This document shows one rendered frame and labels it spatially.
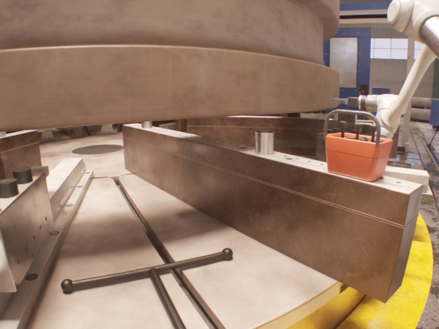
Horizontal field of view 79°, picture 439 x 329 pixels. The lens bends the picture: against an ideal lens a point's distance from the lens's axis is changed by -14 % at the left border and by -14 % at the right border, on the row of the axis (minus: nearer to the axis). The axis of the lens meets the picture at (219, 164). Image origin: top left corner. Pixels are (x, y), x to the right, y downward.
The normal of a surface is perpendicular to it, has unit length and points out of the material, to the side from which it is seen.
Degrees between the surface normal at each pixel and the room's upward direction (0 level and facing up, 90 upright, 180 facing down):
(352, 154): 98
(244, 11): 90
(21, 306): 0
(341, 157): 97
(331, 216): 90
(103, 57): 90
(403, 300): 0
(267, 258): 0
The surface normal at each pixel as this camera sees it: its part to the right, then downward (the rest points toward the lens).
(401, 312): 0.00, -0.97
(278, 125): -0.13, 0.23
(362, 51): -0.53, 0.20
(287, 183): -0.79, 0.14
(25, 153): 0.99, 0.03
